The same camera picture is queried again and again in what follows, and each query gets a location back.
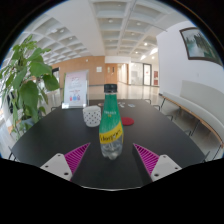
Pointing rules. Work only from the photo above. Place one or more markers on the white dotted cup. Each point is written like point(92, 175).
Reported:
point(91, 116)

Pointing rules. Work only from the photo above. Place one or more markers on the long white bench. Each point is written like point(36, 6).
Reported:
point(200, 103)

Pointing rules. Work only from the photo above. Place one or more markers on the green leafy potted plant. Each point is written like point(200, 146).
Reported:
point(29, 93)

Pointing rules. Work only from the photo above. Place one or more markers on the dark framed landscape painting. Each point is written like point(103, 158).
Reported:
point(200, 45)

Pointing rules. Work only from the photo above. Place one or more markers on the flat round red coaster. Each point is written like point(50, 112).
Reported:
point(128, 121)

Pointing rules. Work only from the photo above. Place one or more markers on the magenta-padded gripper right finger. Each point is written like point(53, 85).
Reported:
point(161, 166)

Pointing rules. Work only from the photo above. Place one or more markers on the green drink bottle yellow label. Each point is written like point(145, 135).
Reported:
point(111, 123)

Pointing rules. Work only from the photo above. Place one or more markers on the round printed badge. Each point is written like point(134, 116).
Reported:
point(100, 104)
point(131, 105)
point(121, 104)

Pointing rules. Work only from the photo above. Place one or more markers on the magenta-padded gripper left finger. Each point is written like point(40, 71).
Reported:
point(60, 165)

